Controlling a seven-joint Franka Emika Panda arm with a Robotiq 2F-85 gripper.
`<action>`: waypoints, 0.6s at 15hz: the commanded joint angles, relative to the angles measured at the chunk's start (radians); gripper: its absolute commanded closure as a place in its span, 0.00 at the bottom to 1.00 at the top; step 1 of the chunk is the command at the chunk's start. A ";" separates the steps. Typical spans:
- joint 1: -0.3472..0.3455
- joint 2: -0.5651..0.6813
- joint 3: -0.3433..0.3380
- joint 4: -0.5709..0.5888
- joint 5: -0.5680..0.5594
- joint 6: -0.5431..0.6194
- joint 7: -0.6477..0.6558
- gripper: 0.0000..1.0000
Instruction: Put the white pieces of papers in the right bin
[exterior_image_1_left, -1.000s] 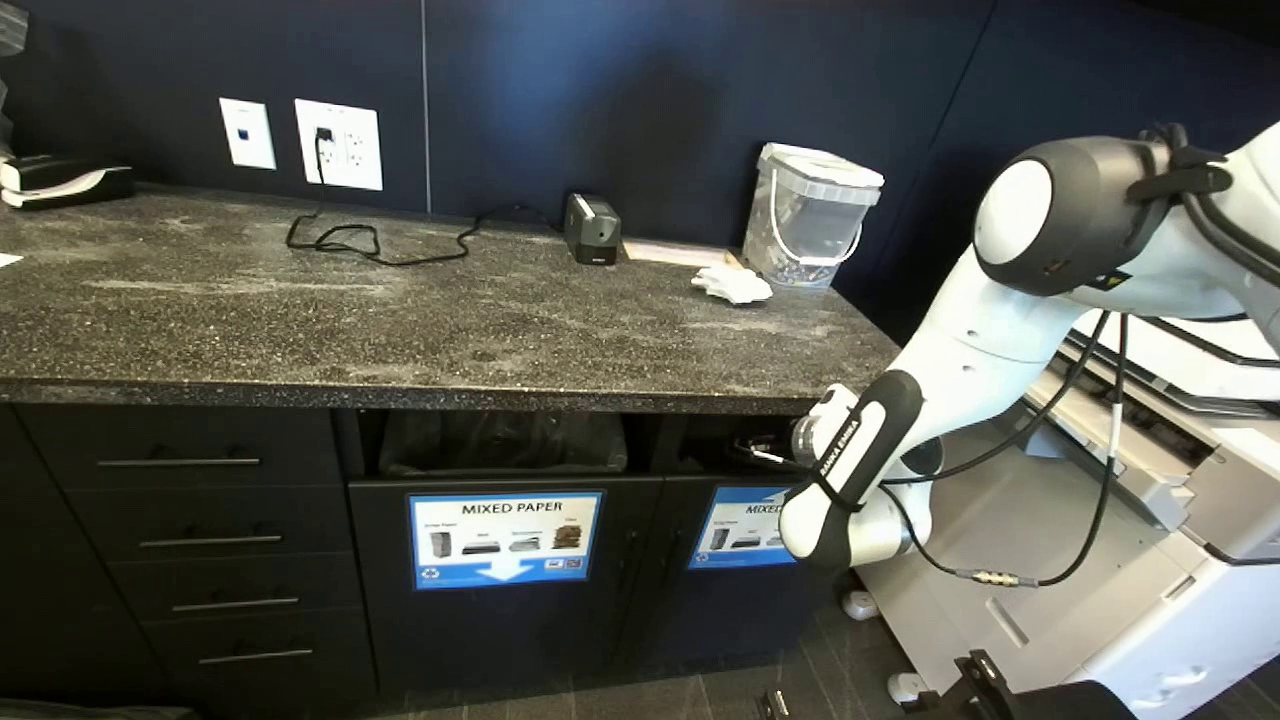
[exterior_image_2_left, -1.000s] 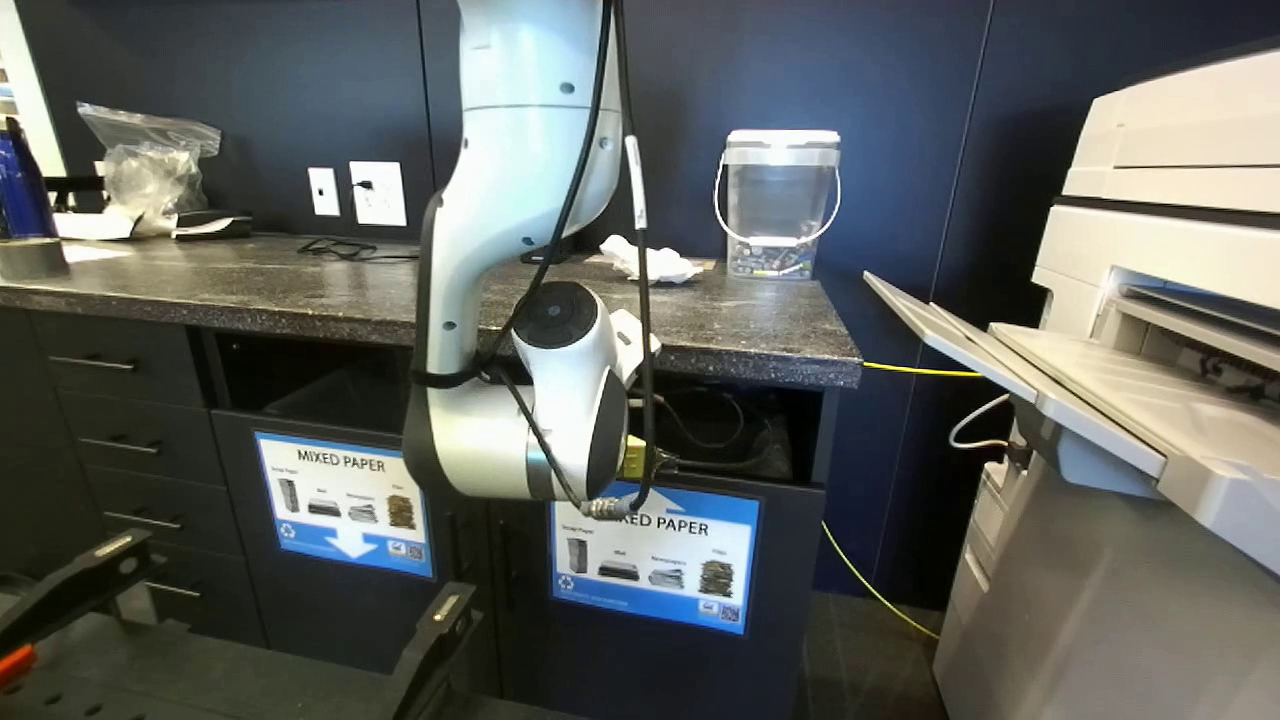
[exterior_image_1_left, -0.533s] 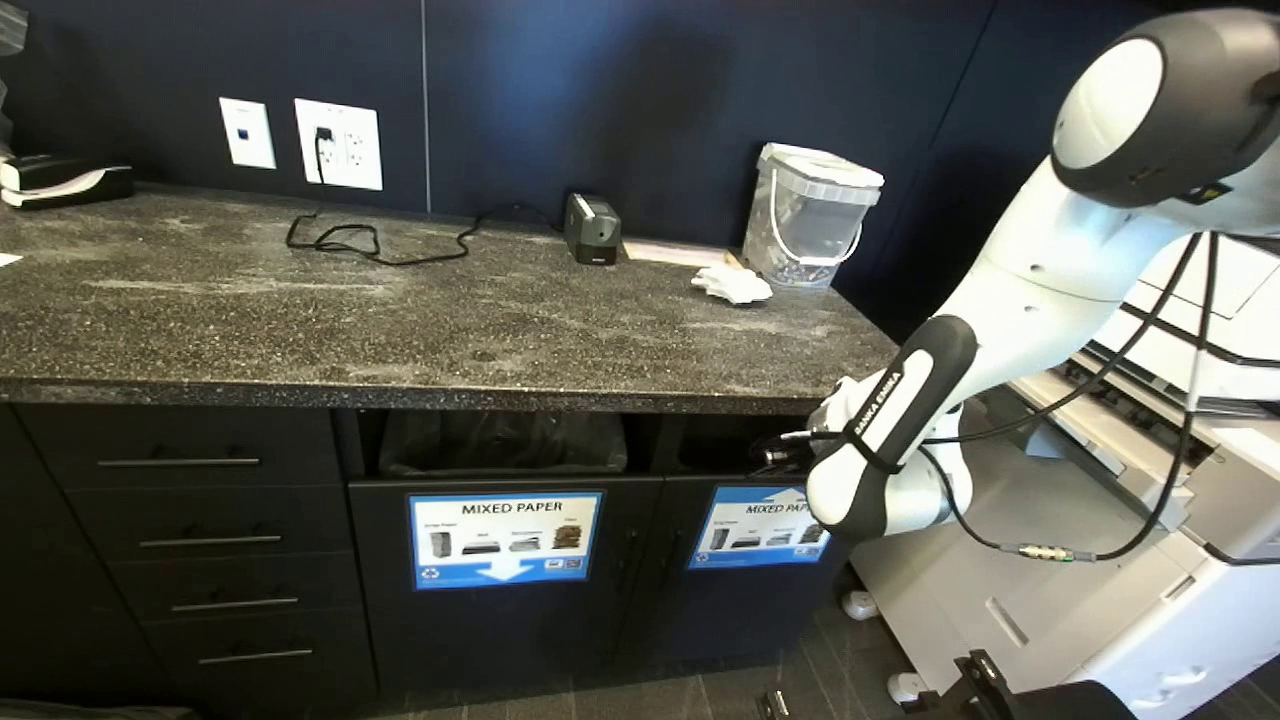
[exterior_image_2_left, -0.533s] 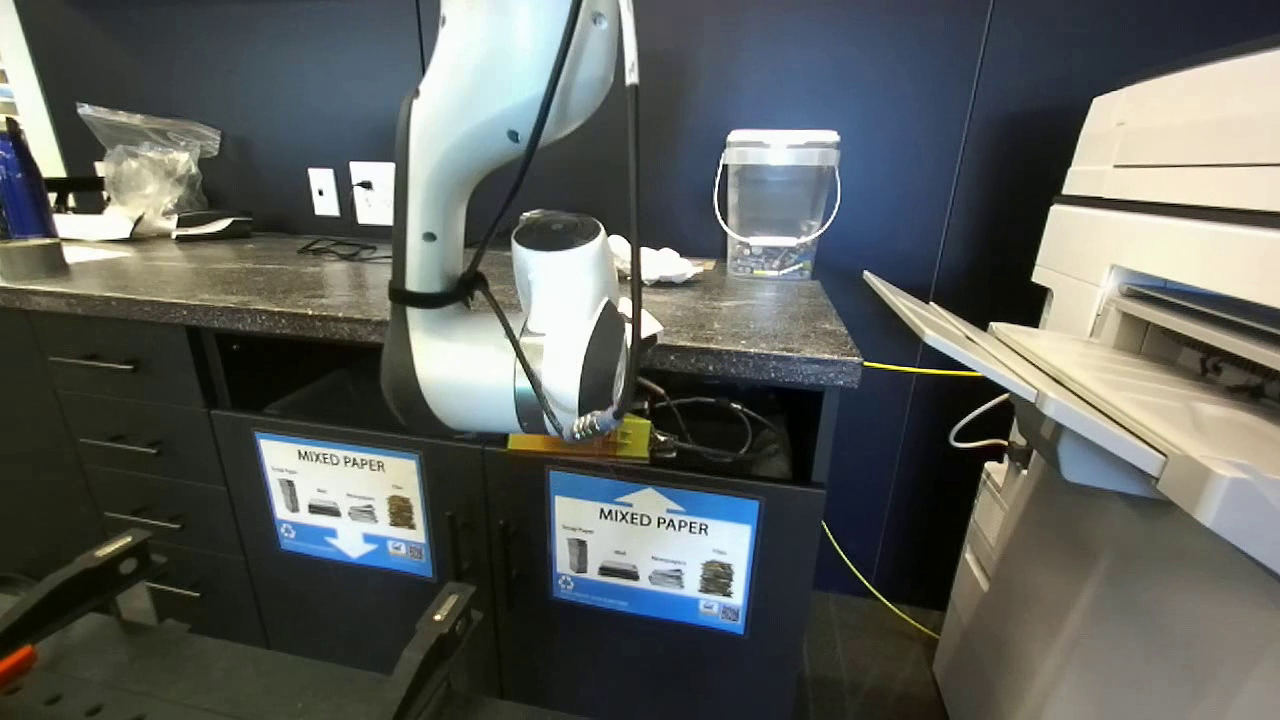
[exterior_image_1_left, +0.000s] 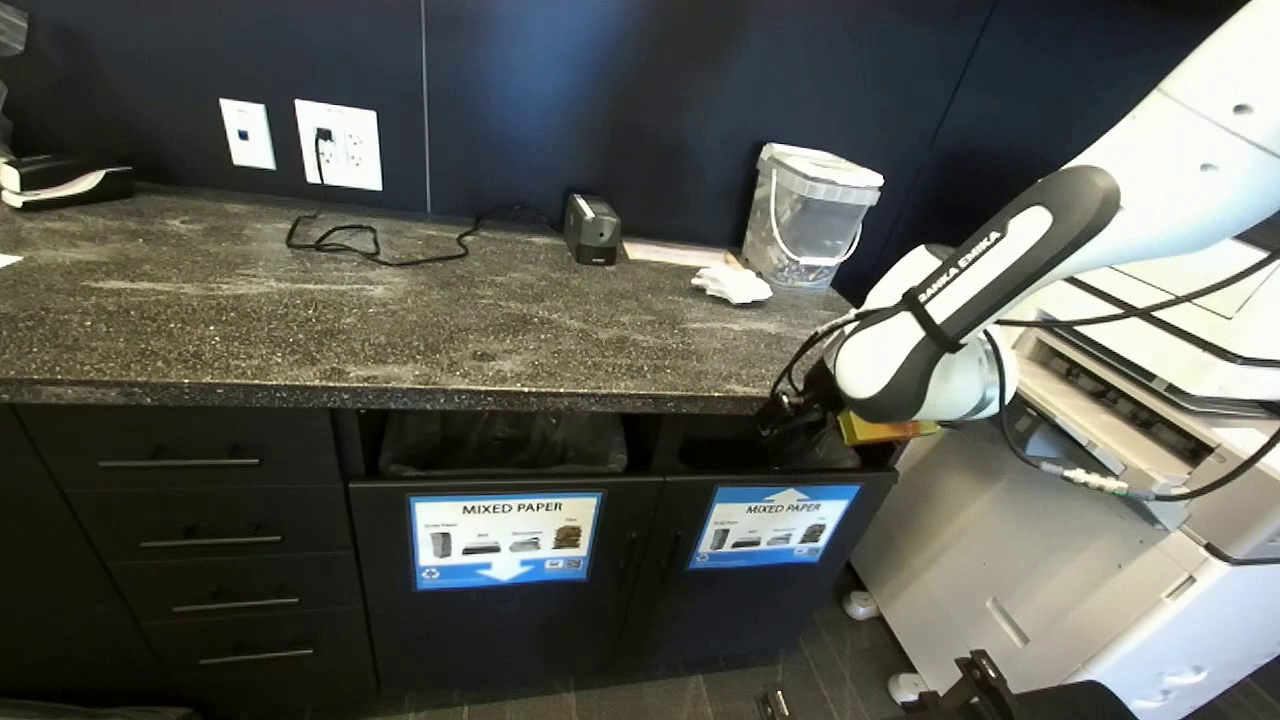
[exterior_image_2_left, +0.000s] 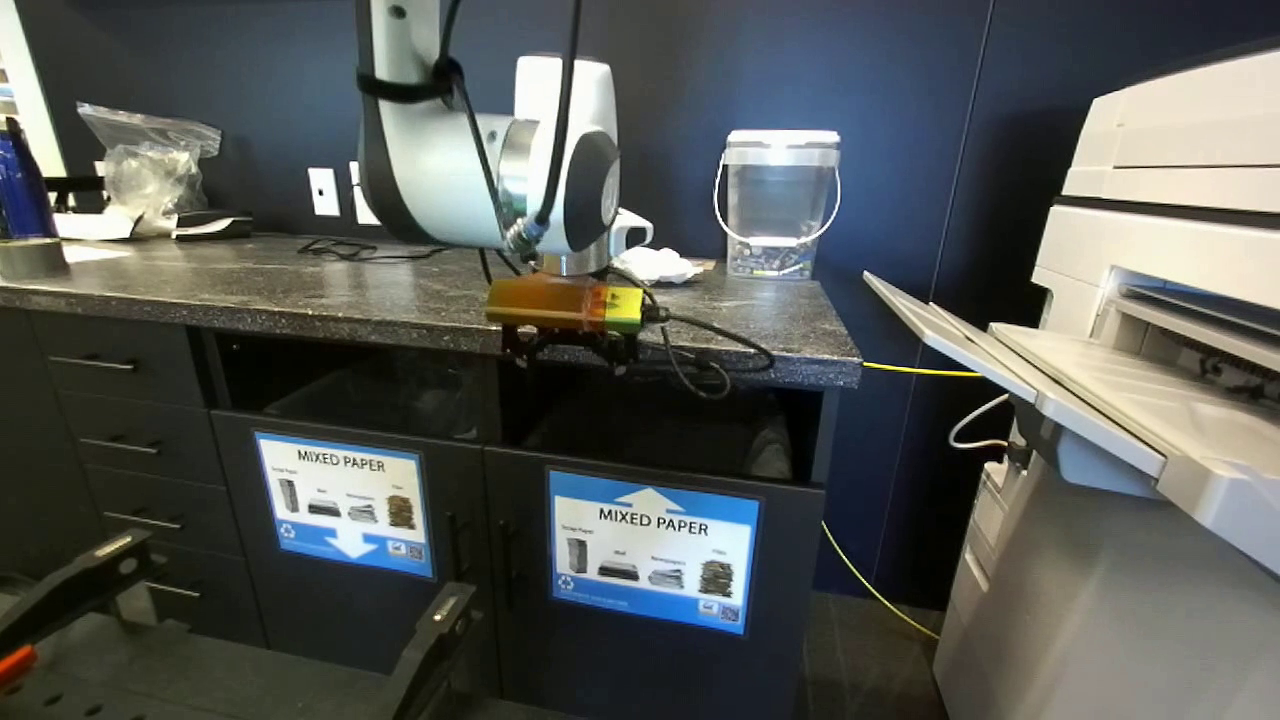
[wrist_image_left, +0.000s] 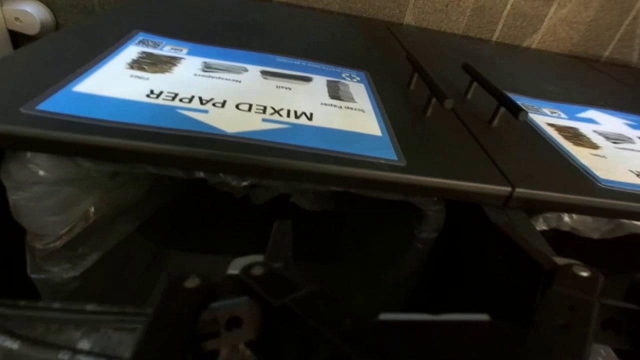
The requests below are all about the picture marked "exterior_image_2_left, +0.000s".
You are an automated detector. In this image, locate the small white wall plate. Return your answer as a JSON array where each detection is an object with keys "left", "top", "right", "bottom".
[{"left": 303, "top": 165, "right": 344, "bottom": 224}]

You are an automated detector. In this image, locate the blue label with up arrow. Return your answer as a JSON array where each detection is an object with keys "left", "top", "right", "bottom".
[{"left": 543, "top": 465, "right": 764, "bottom": 639}]

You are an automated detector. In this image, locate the white paper stack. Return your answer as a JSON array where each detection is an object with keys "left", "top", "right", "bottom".
[{"left": 51, "top": 199, "right": 178, "bottom": 246}]

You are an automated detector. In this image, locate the black flat device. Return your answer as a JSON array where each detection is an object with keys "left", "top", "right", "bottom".
[{"left": 173, "top": 213, "right": 256, "bottom": 245}]

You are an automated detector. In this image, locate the yellow cable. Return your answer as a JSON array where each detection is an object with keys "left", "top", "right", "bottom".
[{"left": 817, "top": 355, "right": 992, "bottom": 648}]

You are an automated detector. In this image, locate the dark bin cabinet door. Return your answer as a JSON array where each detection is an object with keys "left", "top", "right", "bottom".
[
  {"left": 211, "top": 408, "right": 497, "bottom": 693},
  {"left": 481, "top": 445, "right": 829, "bottom": 720}
]

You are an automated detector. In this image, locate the dark drawer with bar handle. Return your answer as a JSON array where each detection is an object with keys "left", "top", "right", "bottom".
[
  {"left": 110, "top": 539, "right": 272, "bottom": 648},
  {"left": 23, "top": 312, "right": 216, "bottom": 417},
  {"left": 51, "top": 394, "right": 233, "bottom": 491},
  {"left": 79, "top": 471, "right": 252, "bottom": 564}
]

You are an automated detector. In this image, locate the black power cable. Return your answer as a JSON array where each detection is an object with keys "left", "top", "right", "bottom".
[{"left": 290, "top": 232, "right": 449, "bottom": 264}]

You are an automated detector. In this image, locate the blue label with down arrow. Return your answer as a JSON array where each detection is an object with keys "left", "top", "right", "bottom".
[{"left": 252, "top": 427, "right": 437, "bottom": 579}]

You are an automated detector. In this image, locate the grey printer side tray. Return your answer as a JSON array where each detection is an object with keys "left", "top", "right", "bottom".
[{"left": 858, "top": 269, "right": 1280, "bottom": 575}]

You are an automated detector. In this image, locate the orange clamp handle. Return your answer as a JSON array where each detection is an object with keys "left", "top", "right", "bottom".
[{"left": 0, "top": 639, "right": 39, "bottom": 694}]

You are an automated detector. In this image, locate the crumpled clear plastic bag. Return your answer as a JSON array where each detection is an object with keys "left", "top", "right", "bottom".
[{"left": 72, "top": 101, "right": 229, "bottom": 241}]

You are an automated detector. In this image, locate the clear plastic bucket white lid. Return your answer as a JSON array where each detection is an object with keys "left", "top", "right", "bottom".
[{"left": 710, "top": 125, "right": 848, "bottom": 284}]

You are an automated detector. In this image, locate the blue bottle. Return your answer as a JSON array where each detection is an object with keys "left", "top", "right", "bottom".
[{"left": 0, "top": 116, "right": 60, "bottom": 245}]

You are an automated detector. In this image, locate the beige cable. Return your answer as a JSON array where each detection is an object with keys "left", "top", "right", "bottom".
[{"left": 945, "top": 392, "right": 1018, "bottom": 455}]

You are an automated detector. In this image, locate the black stand bar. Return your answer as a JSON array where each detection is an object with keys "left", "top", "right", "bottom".
[
  {"left": 0, "top": 528, "right": 155, "bottom": 659},
  {"left": 376, "top": 575, "right": 483, "bottom": 720}
]

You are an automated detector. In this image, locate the large white office printer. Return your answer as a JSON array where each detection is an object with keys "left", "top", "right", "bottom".
[{"left": 933, "top": 44, "right": 1280, "bottom": 720}]

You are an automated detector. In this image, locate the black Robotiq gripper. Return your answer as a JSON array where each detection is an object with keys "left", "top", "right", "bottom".
[{"left": 501, "top": 325, "right": 642, "bottom": 377}]

